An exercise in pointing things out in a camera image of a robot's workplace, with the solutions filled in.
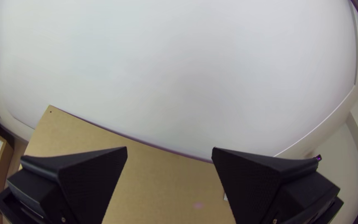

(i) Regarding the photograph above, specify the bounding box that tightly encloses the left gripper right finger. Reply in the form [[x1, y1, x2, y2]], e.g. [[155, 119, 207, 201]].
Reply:
[[211, 147, 341, 224]]

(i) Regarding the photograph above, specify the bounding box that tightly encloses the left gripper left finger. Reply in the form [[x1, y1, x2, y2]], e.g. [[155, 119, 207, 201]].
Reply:
[[6, 146, 128, 224]]

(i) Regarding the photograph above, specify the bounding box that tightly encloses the small labelled cardboard box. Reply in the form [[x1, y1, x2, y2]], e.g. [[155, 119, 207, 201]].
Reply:
[[0, 132, 15, 196]]

